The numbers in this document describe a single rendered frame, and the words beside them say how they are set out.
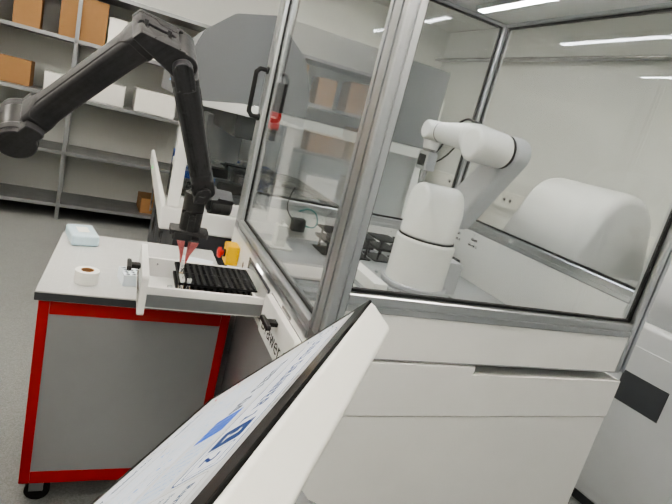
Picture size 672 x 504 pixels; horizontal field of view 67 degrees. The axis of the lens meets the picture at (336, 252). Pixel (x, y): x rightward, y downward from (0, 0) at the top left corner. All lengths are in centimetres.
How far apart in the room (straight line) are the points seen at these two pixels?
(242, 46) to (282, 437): 200
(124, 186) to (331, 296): 473
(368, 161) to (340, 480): 75
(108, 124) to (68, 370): 400
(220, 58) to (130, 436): 147
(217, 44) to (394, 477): 172
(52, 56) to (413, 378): 484
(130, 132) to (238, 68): 340
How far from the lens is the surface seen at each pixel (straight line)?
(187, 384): 183
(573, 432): 168
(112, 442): 194
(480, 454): 149
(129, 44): 107
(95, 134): 556
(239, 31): 227
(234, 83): 226
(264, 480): 35
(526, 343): 137
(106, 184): 564
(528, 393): 146
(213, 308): 144
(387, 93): 98
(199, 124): 120
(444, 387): 128
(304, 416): 41
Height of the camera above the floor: 141
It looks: 14 degrees down
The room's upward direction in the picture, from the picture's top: 14 degrees clockwise
